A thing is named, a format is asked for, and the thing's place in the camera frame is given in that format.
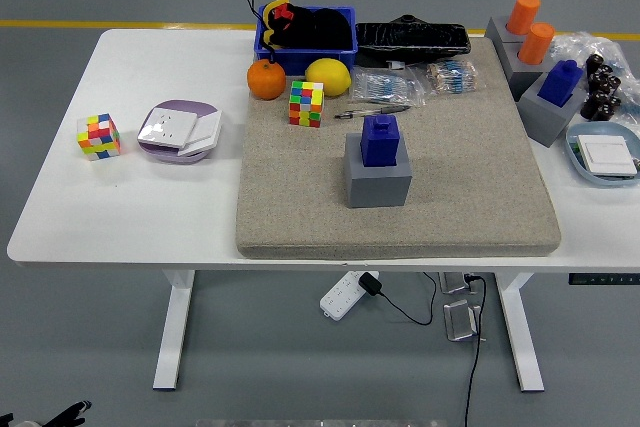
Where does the grey square seal holder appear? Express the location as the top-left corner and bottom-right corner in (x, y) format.
(517, 71), (587, 148)
(343, 132), (414, 209)

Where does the yellow black red tool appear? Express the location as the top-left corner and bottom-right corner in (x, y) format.
(262, 0), (296, 51)

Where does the blue plastic bin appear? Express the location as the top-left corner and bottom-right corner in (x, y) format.
(253, 5), (359, 78)

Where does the blue square seal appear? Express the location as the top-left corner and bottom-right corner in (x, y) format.
(537, 60), (585, 108)
(360, 114), (402, 168)

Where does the black plug adapter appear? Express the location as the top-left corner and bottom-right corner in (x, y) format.
(359, 271), (384, 296)

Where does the metal floor bracket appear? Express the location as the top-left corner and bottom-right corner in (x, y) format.
(443, 299), (484, 344)
(438, 271), (474, 296)

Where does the crumpled clear plastic bag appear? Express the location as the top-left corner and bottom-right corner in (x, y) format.
(549, 30), (640, 126)

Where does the black table control panel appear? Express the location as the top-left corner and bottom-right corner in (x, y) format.
(568, 272), (640, 287)

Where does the scrambled rubik's cube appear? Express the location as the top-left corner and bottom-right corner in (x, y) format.
(288, 79), (326, 129)
(76, 112), (122, 162)

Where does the black wrapped long device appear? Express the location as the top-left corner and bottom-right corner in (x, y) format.
(355, 13), (472, 68)

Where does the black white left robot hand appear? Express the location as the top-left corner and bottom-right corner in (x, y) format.
(0, 400), (94, 427)

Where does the black cloth pouch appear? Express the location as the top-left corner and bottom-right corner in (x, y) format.
(282, 5), (354, 51)

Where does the white wall switch panel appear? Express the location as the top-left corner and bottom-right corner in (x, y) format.
(575, 134), (640, 178)
(177, 110), (224, 157)

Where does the grey-brown fabric mat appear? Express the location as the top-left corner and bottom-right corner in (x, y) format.
(234, 36), (562, 261)

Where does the thin black adapter cable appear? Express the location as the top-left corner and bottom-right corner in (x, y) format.
(374, 271), (439, 327)

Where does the orange fruit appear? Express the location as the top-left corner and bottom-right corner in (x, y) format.
(247, 58), (288, 101)

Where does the light blue plate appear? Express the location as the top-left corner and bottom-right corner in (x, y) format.
(564, 121), (640, 189)

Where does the white table leg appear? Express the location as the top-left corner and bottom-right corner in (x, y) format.
(152, 269), (196, 391)
(494, 272), (546, 393)

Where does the purple plate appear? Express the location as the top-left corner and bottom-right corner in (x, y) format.
(137, 99), (224, 166)

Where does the orange cylinder seal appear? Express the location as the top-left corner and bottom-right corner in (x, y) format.
(507, 0), (542, 36)
(518, 22), (556, 66)

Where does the white power strip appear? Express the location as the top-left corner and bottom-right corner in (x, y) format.
(319, 270), (369, 321)

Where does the white wall socket panel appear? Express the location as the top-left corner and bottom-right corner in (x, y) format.
(137, 107), (200, 150)

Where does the clear bag of blue resistors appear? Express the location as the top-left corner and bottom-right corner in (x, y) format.
(349, 66), (426, 107)

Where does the black cord strap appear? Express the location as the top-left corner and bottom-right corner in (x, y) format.
(244, 0), (279, 66)

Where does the yellow lemon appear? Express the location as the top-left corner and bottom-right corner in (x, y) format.
(305, 57), (353, 97)

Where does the long black power cable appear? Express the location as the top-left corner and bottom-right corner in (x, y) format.
(462, 274), (489, 427)

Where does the grey round seal holder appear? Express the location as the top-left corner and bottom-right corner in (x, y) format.
(501, 38), (556, 101)
(484, 16), (521, 48)

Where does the clear bag of mixed resistors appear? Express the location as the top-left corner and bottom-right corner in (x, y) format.
(422, 59), (487, 97)

